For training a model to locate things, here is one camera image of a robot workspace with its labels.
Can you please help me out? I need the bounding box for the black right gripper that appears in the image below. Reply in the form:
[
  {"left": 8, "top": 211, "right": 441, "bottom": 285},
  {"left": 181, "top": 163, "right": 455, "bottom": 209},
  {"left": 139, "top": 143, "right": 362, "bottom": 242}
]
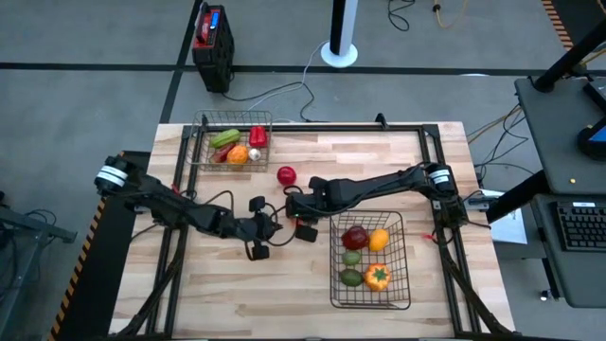
[{"left": 284, "top": 175, "right": 335, "bottom": 244}]

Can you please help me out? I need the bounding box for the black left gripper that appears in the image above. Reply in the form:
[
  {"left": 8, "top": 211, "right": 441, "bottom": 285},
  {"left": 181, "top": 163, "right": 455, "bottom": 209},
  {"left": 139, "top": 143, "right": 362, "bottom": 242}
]
[{"left": 233, "top": 195, "right": 284, "bottom": 262}]

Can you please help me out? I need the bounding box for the red tomato green calyx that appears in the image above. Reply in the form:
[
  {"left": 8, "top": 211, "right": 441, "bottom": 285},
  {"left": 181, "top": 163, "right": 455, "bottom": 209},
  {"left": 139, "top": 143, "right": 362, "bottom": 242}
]
[{"left": 276, "top": 165, "right": 298, "bottom": 187}]

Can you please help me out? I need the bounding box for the dark red apple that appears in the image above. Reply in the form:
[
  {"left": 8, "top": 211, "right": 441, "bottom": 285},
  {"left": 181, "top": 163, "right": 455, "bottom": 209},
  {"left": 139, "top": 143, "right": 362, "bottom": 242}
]
[{"left": 341, "top": 225, "right": 370, "bottom": 252}]

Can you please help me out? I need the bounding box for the yellow lemon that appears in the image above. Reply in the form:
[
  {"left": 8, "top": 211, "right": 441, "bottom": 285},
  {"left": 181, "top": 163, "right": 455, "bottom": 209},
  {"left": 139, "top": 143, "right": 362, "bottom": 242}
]
[{"left": 367, "top": 228, "right": 391, "bottom": 253}]

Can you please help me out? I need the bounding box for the orange yellow bell pepper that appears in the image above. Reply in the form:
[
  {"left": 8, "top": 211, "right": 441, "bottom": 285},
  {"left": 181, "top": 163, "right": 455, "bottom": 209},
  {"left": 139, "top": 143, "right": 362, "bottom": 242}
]
[{"left": 226, "top": 144, "right": 250, "bottom": 166}]

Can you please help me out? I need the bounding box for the dark green avocado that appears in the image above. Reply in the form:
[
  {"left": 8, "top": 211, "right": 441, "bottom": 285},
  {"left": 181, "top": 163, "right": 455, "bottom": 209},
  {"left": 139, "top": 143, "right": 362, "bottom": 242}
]
[{"left": 340, "top": 268, "right": 365, "bottom": 288}]

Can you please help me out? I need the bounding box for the red chili pepper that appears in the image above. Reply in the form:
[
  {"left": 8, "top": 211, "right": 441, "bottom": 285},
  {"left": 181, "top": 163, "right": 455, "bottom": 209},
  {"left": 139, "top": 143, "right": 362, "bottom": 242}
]
[{"left": 210, "top": 143, "right": 237, "bottom": 165}]

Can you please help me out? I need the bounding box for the red bell pepper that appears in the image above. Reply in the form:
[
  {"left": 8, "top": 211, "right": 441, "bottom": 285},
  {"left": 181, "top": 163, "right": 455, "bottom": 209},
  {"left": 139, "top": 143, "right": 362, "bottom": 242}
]
[{"left": 248, "top": 125, "right": 269, "bottom": 149}]

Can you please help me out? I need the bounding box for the orange persimmon green calyx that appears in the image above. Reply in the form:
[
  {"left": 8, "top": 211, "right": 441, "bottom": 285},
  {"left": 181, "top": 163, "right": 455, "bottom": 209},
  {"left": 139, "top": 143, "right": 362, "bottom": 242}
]
[{"left": 363, "top": 262, "right": 393, "bottom": 293}]

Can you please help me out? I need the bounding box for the green cucumber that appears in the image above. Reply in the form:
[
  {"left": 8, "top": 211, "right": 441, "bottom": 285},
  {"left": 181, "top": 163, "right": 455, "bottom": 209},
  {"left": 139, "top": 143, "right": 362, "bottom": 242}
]
[{"left": 209, "top": 128, "right": 241, "bottom": 150}]

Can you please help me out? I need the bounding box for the black hazard striped mat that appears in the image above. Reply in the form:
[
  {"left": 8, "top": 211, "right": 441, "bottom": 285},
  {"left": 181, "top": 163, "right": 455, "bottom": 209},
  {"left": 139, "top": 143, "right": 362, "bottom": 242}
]
[
  {"left": 541, "top": 0, "right": 606, "bottom": 52},
  {"left": 46, "top": 150, "right": 152, "bottom": 341}
]

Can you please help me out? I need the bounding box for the black red case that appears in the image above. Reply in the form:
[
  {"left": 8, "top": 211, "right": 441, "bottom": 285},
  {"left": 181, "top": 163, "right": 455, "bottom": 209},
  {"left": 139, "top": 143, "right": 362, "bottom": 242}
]
[{"left": 190, "top": 3, "right": 236, "bottom": 94}]

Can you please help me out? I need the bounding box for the white paper sheet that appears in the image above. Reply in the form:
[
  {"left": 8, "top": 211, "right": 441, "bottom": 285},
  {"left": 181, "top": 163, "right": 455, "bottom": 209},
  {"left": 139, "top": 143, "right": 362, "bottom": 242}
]
[{"left": 490, "top": 188, "right": 529, "bottom": 246}]

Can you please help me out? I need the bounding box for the black metal stand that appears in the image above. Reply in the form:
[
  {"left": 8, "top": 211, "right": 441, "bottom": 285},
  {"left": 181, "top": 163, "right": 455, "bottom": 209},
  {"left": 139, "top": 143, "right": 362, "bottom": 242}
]
[{"left": 0, "top": 188, "right": 78, "bottom": 341}]

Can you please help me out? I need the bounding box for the grey desk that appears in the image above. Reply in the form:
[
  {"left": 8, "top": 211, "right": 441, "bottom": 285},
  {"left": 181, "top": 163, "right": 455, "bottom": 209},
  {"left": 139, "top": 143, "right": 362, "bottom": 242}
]
[{"left": 513, "top": 75, "right": 606, "bottom": 309}]

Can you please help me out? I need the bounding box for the black keyboard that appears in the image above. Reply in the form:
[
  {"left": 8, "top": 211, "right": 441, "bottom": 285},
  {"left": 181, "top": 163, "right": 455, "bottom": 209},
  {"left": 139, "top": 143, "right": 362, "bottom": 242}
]
[{"left": 554, "top": 200, "right": 606, "bottom": 253}]

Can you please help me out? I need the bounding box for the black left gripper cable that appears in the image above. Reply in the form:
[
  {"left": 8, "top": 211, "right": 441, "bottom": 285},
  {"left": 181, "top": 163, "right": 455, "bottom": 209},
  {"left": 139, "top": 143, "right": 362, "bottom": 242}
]
[{"left": 243, "top": 201, "right": 299, "bottom": 260}]

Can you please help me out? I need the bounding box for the black wire basket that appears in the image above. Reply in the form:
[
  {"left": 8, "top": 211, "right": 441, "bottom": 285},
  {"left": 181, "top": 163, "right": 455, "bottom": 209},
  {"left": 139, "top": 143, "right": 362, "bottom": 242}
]
[{"left": 329, "top": 209, "right": 413, "bottom": 312}]

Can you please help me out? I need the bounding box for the black aluminium rig frame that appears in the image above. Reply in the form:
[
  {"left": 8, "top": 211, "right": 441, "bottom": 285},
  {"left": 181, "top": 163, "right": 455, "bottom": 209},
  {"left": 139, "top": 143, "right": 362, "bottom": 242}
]
[{"left": 108, "top": 120, "right": 517, "bottom": 340}]

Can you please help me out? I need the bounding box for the bronze wire basket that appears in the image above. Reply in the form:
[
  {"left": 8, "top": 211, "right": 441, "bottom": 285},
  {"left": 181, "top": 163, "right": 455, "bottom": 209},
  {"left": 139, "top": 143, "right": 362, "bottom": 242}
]
[{"left": 186, "top": 109, "right": 275, "bottom": 174}]

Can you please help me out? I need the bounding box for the black floor cable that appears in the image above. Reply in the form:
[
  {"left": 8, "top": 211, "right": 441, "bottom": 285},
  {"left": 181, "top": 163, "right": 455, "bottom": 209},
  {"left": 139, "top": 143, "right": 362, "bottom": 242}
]
[{"left": 222, "top": 80, "right": 317, "bottom": 123}]

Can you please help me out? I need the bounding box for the white floor cable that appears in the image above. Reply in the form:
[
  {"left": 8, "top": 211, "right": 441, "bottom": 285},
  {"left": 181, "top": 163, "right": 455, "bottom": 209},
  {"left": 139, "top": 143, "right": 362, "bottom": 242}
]
[{"left": 245, "top": 40, "right": 332, "bottom": 113}]

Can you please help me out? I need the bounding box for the yellow cable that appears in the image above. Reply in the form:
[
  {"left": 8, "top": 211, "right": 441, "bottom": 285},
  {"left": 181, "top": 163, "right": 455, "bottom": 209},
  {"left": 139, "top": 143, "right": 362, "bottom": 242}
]
[{"left": 431, "top": 0, "right": 470, "bottom": 28}]

